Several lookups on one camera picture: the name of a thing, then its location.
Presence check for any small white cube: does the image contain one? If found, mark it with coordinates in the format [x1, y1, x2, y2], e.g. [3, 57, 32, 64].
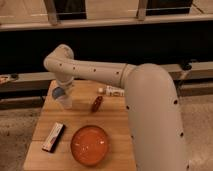
[98, 88, 104, 93]

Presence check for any dark red small bottle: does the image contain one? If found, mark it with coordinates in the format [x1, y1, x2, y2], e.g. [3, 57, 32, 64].
[91, 96, 103, 112]

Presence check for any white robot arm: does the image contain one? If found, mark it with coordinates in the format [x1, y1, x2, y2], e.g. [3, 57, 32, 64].
[44, 44, 189, 171]

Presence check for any small flat carton box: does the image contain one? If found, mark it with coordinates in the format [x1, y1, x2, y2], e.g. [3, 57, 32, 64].
[42, 122, 65, 152]

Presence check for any orange ceramic bowl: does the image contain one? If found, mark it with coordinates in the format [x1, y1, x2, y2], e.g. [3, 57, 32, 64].
[70, 125, 109, 166]

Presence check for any wooden table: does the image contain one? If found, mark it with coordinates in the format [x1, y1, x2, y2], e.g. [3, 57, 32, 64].
[23, 80, 136, 171]

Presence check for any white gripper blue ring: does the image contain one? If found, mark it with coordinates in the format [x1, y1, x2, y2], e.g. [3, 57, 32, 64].
[52, 84, 72, 109]

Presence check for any white box with print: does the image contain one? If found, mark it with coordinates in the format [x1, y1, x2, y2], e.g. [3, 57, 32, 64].
[106, 86, 124, 97]

